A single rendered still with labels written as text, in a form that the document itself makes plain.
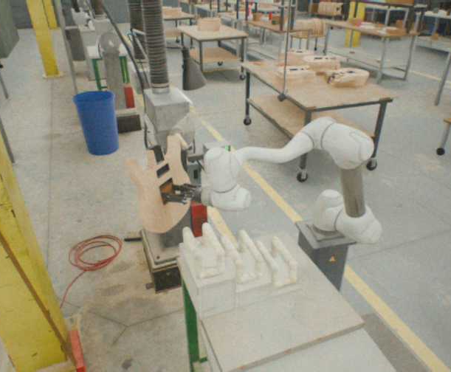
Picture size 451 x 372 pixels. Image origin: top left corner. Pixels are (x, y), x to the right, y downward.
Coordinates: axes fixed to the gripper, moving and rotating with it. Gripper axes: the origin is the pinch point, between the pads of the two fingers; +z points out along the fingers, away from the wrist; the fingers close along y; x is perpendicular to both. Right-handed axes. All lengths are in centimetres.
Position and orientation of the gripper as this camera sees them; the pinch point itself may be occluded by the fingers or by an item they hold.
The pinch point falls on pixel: (168, 190)
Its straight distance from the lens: 174.6
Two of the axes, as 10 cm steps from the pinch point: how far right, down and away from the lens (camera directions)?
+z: -8.6, -0.9, 5.0
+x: -1.6, -8.8, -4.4
